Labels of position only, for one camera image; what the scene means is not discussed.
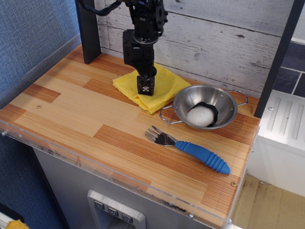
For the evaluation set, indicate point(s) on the dark frame post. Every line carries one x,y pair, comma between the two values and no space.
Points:
279,56
89,33

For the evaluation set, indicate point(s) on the silver dispenser button panel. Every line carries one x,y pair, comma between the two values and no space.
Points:
109,213

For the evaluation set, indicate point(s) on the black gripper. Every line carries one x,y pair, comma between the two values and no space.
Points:
141,57

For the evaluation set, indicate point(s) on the yellow towel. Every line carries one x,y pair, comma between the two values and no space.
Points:
167,86

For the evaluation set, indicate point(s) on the dark right frame post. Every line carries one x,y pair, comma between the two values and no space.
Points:
279,56

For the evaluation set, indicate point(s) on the yellow object at corner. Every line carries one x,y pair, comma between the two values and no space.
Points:
16,224

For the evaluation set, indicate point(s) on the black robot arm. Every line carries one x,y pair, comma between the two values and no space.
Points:
148,18

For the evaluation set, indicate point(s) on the steel colander bowl with handles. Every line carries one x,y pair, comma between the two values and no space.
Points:
188,97

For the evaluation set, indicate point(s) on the dark left frame post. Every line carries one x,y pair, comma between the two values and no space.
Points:
89,33

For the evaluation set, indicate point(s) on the grey toy fridge cabinet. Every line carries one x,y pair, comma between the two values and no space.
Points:
161,193

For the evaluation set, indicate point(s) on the clear acrylic edge guard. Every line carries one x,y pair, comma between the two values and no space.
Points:
109,142

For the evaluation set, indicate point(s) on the white toy sink unit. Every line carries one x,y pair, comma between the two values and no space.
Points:
278,154

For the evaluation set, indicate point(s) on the fork with blue handle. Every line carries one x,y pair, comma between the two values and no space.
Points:
206,156

